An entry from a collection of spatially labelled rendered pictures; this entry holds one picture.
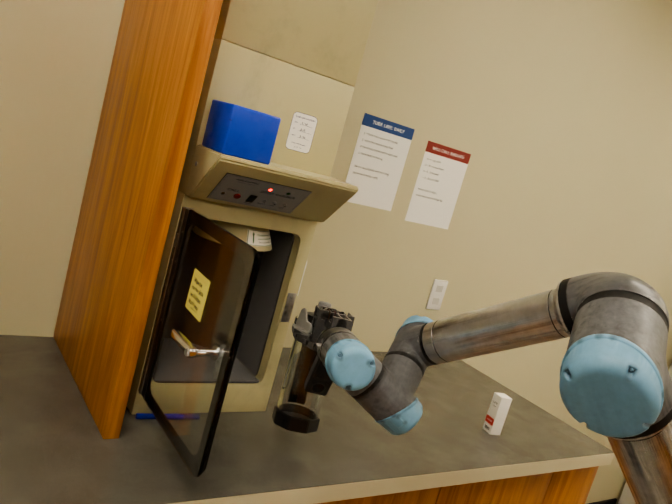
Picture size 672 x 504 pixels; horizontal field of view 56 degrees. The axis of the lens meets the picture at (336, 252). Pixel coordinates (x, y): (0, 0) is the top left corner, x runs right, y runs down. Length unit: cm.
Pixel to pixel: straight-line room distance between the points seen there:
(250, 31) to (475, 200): 130
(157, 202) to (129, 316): 22
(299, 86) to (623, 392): 85
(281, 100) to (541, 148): 144
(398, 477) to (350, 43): 93
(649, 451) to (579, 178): 195
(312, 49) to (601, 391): 87
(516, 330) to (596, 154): 189
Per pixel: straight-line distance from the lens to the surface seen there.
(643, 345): 85
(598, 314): 88
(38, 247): 168
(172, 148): 115
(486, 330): 105
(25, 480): 118
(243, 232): 137
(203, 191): 124
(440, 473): 154
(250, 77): 129
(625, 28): 286
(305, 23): 135
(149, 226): 118
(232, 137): 117
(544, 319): 100
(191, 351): 105
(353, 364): 102
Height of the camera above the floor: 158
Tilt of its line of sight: 9 degrees down
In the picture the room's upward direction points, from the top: 16 degrees clockwise
